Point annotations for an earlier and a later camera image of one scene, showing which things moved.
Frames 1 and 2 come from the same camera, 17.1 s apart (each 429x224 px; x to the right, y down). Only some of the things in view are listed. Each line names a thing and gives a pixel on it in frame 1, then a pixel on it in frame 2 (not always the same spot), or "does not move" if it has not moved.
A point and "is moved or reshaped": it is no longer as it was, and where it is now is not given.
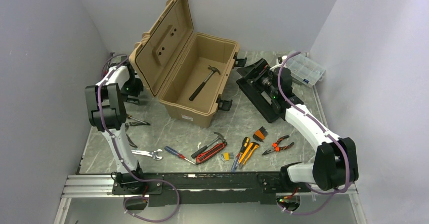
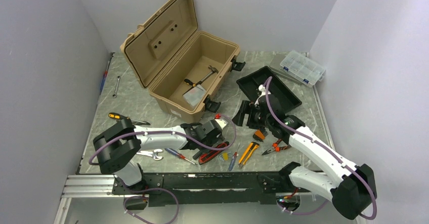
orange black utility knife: [248, 154] does not move
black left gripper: [139, 83] -> [213, 140]
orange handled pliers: [275, 147] does not move
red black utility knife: [210, 152] does not move
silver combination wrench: [154, 154] does not move
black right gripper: [261, 66] -> [248, 108]
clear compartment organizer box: [305, 69] does not move
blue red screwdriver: [171, 150] does not move
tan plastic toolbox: [172, 59] is moved or reshaped
